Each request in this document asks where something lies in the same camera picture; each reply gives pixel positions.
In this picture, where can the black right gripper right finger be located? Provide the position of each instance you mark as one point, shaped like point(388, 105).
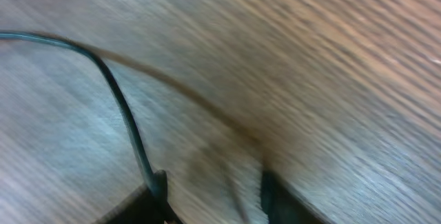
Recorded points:
point(280, 206)

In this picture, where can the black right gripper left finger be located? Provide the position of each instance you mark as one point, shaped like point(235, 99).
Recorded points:
point(144, 206)

